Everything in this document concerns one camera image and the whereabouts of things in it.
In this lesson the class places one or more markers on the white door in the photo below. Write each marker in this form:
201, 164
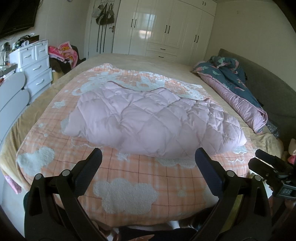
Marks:
101, 36

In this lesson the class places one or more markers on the grey headboard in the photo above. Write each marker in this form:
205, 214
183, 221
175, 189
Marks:
277, 97

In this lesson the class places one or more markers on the white drawer chest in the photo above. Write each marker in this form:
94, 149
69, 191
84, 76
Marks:
33, 61

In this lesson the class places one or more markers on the hanging bags on door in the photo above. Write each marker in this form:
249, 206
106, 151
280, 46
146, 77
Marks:
104, 14

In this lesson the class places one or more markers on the teal and pink duvet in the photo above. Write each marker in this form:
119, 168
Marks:
226, 76

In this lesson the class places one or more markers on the pink quilted jacket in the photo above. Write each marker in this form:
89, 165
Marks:
155, 123

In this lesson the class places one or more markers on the white rounded chair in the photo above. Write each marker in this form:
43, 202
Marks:
14, 99

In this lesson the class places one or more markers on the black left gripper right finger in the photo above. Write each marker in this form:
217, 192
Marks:
253, 218

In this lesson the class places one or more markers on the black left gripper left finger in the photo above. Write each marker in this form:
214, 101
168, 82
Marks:
53, 211

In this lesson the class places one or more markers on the white wardrobe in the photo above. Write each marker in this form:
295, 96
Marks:
176, 31

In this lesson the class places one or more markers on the black wall television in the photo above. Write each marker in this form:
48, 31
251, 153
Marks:
17, 16

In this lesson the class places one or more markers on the pink cartoon cloth pile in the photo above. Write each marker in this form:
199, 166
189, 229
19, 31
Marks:
64, 53

